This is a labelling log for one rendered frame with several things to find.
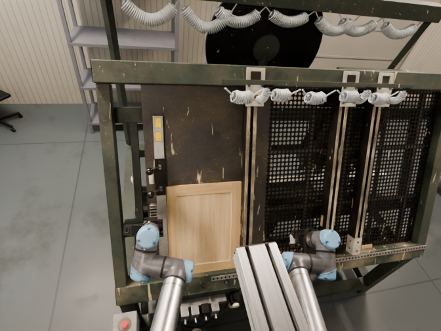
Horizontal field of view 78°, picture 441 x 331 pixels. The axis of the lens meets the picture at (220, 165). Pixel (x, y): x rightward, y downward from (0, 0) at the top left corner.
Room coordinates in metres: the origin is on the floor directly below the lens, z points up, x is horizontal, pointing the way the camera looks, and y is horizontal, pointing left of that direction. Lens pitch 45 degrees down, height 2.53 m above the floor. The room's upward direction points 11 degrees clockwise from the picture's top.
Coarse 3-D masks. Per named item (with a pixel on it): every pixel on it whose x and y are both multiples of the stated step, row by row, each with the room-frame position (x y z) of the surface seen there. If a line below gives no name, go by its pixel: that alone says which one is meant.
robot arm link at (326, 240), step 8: (312, 232) 0.68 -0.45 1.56; (320, 232) 0.65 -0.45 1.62; (328, 232) 0.63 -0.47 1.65; (336, 232) 0.64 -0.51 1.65; (312, 240) 0.64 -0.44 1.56; (320, 240) 0.61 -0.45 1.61; (328, 240) 0.60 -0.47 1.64; (336, 240) 0.61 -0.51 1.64; (320, 248) 0.59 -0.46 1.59; (328, 248) 0.59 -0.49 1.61
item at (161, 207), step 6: (162, 120) 1.09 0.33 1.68; (162, 126) 1.07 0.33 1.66; (162, 132) 1.05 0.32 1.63; (162, 138) 1.04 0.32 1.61; (156, 144) 1.01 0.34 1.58; (162, 144) 1.02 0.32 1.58; (156, 150) 1.00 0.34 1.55; (162, 150) 1.00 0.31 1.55; (156, 156) 0.98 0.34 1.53; (162, 156) 0.99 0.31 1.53; (162, 198) 0.87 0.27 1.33; (162, 204) 0.85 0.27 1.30; (162, 210) 0.83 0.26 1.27; (162, 216) 0.81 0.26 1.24; (162, 240) 0.74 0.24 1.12; (162, 246) 0.72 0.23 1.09; (162, 252) 0.70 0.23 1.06
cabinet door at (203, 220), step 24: (168, 192) 0.91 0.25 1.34; (192, 192) 0.95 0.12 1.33; (216, 192) 0.99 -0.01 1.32; (240, 192) 1.03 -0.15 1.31; (168, 216) 0.83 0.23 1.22; (192, 216) 0.88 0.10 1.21; (216, 216) 0.91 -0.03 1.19; (240, 216) 0.96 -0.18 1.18; (168, 240) 0.76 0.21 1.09; (192, 240) 0.80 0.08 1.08; (216, 240) 0.83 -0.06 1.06; (216, 264) 0.75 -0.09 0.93
